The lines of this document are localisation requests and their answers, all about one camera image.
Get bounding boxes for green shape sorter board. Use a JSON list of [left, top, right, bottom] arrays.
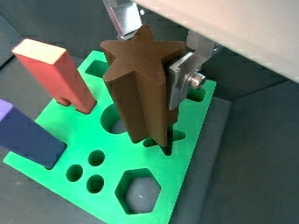
[[3, 51, 216, 224]]

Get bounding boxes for brown star block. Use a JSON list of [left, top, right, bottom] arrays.
[[100, 24, 184, 146]]

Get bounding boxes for gripper metal left finger 2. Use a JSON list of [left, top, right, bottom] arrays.
[[102, 0, 142, 40]]

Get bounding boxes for red arch block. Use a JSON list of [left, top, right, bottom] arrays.
[[11, 38, 96, 114]]

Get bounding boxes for gripper metal right finger 2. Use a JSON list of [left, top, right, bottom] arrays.
[[166, 30, 221, 110]]

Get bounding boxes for purple rectangular block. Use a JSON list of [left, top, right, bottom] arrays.
[[0, 99, 66, 169]]

